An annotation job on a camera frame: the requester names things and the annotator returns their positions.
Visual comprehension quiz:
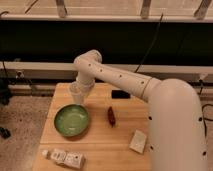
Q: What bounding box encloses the green ceramic bowl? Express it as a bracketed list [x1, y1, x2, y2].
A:
[54, 104, 90, 137]

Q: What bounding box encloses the white plastic bottle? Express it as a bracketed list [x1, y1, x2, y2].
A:
[42, 148, 85, 169]

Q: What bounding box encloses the dark red small object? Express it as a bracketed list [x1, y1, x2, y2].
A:
[108, 106, 116, 127]

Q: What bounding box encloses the black object on floor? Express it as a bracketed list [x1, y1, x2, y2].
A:
[0, 127, 11, 139]

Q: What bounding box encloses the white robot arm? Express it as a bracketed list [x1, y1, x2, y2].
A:
[74, 50, 208, 171]

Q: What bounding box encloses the white small box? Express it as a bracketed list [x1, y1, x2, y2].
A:
[129, 130, 147, 154]

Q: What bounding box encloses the black hanging cable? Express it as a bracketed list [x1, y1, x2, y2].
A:
[134, 13, 165, 74]

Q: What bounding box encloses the black rectangular object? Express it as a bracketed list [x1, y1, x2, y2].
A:
[111, 90, 130, 99]

